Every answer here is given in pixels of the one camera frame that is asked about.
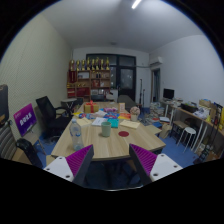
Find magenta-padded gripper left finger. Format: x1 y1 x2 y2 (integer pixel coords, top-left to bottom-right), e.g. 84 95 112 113
43 144 95 187

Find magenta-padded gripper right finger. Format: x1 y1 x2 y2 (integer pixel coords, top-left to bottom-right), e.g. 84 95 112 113
128 143 184 187

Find clear plastic water bottle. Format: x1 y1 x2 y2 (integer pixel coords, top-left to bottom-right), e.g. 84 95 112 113
69 118 85 152

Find white round stool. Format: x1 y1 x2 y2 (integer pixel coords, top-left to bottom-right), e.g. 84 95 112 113
176 126 197 148

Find black office chair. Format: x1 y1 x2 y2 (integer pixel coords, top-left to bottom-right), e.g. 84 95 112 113
35 95 73 141

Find cream book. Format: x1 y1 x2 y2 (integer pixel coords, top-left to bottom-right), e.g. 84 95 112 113
75 117 93 128

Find pale yellow envelope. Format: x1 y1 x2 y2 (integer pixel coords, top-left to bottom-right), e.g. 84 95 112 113
119 119 141 130

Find pile of books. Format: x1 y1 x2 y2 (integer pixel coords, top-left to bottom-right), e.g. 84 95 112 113
148 101 165 123

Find striped grey chair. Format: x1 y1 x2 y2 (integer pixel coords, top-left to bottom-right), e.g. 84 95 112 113
0 121 19 161

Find blue magazine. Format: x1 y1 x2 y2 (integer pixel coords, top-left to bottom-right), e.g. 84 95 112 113
78 112 96 120

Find purple sign board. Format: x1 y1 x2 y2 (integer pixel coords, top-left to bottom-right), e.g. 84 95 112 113
13 103 38 138

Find pale green cup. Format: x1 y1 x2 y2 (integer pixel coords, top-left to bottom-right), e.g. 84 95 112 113
100 121 112 138

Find white printed booklet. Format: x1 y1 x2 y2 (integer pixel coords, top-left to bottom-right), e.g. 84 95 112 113
91 116 108 127

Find cluttered wooden side desk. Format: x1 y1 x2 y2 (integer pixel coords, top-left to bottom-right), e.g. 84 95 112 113
173 98 224 158

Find pink flowers in white pot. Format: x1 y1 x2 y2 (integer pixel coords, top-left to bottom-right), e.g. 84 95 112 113
129 106 141 122

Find orange book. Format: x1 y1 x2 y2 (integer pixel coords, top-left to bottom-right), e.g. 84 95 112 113
118 112 132 121

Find small white side table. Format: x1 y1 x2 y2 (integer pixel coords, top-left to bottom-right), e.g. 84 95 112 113
60 97 78 112

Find yellow gift box red ribbon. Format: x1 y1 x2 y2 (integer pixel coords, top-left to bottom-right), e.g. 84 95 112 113
83 100 100 114

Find white paper sheet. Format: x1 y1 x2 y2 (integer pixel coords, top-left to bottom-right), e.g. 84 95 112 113
94 110 108 118

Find black computer monitor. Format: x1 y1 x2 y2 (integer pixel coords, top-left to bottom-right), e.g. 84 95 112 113
162 88 176 101

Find small orange standing box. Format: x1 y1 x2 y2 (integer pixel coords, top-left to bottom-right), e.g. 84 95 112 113
117 102 127 113

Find blue colourful book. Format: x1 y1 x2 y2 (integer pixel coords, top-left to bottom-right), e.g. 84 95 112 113
103 112 120 120

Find black tripod stand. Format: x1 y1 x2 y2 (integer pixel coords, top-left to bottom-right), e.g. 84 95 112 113
138 78 145 108

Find pink flat pack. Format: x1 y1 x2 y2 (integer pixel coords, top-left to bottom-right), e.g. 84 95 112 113
103 106 118 114

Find wooden shelf unit with trophies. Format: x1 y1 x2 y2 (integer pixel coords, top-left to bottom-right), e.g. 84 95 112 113
66 57 112 99

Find black framed glass door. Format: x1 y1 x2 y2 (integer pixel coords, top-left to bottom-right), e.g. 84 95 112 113
85 53 137 102

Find ceiling light tube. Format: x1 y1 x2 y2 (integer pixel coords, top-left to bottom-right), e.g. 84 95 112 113
131 0 142 10

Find white wall air conditioner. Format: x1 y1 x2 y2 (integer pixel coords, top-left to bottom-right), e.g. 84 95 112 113
148 55 164 67

